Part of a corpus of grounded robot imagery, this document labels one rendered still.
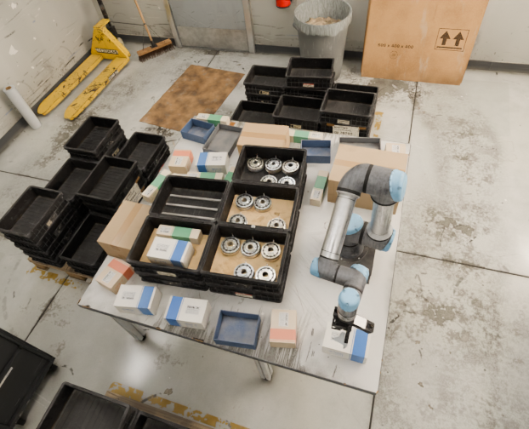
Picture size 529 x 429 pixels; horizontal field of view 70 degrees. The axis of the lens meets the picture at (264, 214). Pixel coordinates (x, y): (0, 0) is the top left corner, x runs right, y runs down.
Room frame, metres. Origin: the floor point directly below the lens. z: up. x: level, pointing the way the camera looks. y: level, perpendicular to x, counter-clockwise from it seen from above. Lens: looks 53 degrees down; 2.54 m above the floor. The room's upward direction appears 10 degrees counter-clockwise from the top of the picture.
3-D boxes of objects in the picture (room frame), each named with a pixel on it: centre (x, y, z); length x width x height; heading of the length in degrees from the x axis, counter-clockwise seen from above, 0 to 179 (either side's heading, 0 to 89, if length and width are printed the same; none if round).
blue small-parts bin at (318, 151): (1.80, -0.40, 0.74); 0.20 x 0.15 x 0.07; 75
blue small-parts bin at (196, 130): (2.21, 0.37, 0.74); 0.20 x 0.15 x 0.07; 56
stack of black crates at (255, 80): (3.13, -0.25, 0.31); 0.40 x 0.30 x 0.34; 65
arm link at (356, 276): (0.65, -0.29, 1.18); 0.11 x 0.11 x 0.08; 57
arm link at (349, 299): (0.56, -0.25, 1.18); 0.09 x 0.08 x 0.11; 147
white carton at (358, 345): (0.54, -0.27, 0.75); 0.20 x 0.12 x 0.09; 65
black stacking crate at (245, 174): (1.57, -0.08, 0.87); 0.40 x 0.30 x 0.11; 70
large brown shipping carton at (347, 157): (1.45, -0.63, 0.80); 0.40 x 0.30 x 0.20; 63
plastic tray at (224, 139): (2.08, 0.20, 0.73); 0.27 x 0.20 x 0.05; 151
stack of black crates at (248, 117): (2.77, -0.08, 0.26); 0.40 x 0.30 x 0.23; 65
